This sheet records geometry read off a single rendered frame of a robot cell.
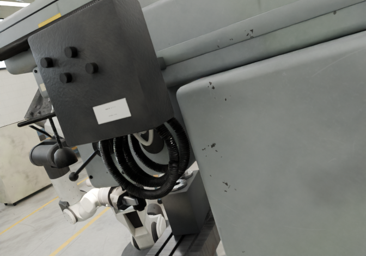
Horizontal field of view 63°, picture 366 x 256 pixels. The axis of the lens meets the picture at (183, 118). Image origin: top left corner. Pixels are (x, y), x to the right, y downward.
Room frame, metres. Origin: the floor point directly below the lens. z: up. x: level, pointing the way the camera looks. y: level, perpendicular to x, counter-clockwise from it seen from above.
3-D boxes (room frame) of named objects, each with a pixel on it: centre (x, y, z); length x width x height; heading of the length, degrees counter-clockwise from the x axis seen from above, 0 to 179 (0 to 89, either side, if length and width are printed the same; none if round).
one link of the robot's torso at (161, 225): (1.80, 0.43, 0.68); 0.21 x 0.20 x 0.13; 175
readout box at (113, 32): (0.53, 0.12, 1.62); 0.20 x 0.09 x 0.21; 62
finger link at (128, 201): (0.95, 0.25, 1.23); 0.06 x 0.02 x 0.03; 47
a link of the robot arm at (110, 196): (1.03, 0.30, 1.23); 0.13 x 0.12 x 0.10; 137
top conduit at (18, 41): (0.82, 0.27, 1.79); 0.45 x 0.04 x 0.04; 62
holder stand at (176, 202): (1.24, 0.09, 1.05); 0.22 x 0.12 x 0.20; 161
